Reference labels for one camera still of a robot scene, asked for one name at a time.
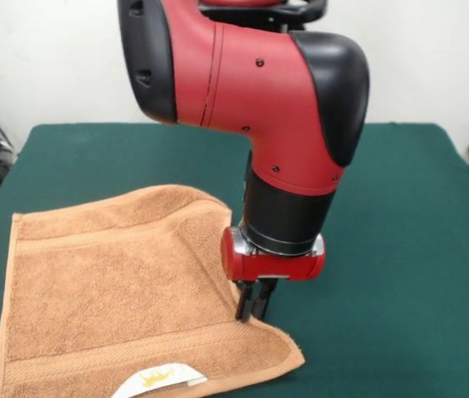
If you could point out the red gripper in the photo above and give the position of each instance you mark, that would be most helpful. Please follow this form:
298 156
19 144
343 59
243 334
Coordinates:
276 267

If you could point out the tan terry towel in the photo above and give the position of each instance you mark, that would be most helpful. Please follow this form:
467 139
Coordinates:
114 290

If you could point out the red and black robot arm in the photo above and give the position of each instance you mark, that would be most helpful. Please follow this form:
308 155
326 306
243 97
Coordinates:
251 91

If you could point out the dark green table cloth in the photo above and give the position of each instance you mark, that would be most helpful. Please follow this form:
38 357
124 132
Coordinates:
383 248

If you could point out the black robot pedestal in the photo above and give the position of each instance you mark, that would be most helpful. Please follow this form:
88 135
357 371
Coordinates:
292 16

